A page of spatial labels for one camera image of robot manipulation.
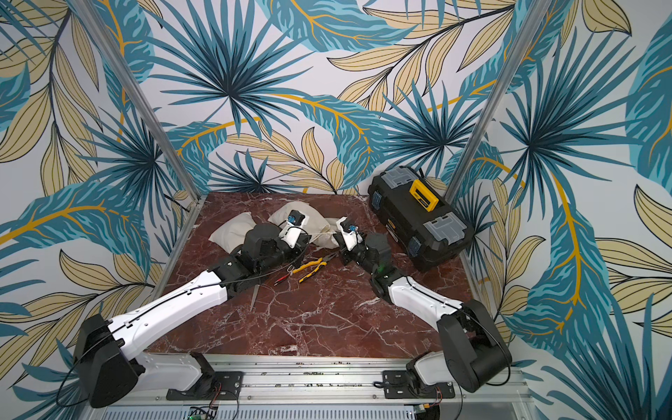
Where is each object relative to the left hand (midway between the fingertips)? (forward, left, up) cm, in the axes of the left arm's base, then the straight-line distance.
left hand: (307, 237), depth 75 cm
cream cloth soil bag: (+10, -4, -9) cm, 14 cm away
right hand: (+2, -4, -5) cm, 6 cm away
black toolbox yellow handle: (+11, -39, -8) cm, 41 cm away
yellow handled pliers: (+6, -3, -24) cm, 25 cm away
